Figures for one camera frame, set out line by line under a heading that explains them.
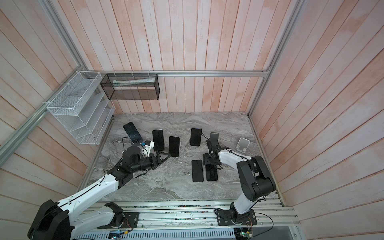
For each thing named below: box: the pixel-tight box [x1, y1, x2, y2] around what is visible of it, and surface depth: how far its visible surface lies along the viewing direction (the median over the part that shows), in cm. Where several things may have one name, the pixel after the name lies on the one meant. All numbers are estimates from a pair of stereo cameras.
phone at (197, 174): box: [191, 160, 204, 183], surface depth 92 cm
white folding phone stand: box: [235, 137, 251, 153], surface depth 98 cm
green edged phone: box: [152, 129, 165, 152], surface depth 97 cm
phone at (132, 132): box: [123, 121, 143, 144], surface depth 100 cm
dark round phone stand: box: [209, 132, 220, 147], surface depth 100 cm
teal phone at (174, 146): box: [168, 136, 180, 158], surface depth 95 cm
